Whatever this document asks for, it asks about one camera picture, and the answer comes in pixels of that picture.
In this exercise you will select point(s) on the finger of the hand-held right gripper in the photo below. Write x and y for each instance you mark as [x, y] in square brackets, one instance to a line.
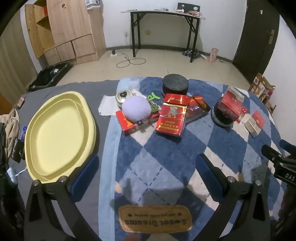
[271, 153]
[288, 144]

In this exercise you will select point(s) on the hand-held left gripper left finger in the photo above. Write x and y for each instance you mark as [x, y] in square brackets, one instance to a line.
[84, 177]

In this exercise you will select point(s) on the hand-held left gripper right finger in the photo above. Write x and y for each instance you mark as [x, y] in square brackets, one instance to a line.
[209, 178]

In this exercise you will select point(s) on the silver red cigarette pack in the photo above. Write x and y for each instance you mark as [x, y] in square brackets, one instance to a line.
[254, 124]

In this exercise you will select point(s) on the yellow plastic basin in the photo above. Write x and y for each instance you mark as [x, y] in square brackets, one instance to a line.
[60, 136]

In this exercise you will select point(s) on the gold cigarette box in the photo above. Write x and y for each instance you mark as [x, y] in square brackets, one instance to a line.
[242, 114]

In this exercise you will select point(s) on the black foam disc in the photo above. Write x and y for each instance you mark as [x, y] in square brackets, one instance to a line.
[175, 84]
[220, 120]

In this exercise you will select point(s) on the red white cigarette pack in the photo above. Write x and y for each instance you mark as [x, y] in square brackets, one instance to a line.
[231, 102]

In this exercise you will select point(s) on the red gold cigarette pack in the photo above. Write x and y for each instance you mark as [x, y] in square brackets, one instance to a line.
[126, 125]

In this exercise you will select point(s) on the dark red shiny cigarette pack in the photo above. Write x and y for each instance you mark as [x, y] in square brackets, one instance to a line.
[196, 109]

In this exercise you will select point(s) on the large red cigarette box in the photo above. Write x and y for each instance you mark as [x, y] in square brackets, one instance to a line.
[171, 118]

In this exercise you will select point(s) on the blue checked fleece blanket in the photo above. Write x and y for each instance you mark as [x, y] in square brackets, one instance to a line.
[161, 162]

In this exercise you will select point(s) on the printed cardboard box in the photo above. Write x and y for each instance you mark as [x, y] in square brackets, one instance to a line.
[262, 89]

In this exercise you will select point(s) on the grey bed sheet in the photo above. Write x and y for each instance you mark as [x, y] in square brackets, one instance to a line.
[101, 111]

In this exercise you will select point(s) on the black key pouch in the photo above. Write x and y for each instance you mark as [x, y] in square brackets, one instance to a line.
[18, 150]

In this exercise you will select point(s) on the light blue pill organiser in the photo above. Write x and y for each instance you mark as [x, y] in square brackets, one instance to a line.
[12, 175]

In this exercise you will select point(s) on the blue snack packet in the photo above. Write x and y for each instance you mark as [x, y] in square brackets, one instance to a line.
[23, 133]

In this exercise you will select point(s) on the round silver tin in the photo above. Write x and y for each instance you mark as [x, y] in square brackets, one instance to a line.
[123, 97]

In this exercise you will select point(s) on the beige clothing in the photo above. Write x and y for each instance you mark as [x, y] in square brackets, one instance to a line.
[10, 127]

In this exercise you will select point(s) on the small brown box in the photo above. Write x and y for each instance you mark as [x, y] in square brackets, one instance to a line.
[21, 102]

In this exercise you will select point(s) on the green plastic clip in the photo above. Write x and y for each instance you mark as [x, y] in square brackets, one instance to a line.
[153, 96]

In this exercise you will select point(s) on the black suitcase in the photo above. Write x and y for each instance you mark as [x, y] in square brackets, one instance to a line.
[49, 75]

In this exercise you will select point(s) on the dark door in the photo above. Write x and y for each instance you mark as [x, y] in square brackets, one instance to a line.
[256, 37]

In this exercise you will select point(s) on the pink bag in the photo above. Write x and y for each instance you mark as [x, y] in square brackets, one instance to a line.
[213, 55]

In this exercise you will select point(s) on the dark clothes pile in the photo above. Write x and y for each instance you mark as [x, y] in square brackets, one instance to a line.
[191, 53]

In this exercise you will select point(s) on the white power strip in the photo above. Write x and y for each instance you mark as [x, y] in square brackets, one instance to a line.
[114, 52]

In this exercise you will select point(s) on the wooden wardrobe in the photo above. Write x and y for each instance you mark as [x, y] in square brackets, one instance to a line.
[69, 30]

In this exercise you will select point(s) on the red white packet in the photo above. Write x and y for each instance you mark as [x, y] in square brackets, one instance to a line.
[194, 13]

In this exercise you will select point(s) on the black folding table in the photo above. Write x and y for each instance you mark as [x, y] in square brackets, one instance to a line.
[161, 12]

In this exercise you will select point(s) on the wall socket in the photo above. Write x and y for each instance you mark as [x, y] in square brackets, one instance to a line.
[148, 32]

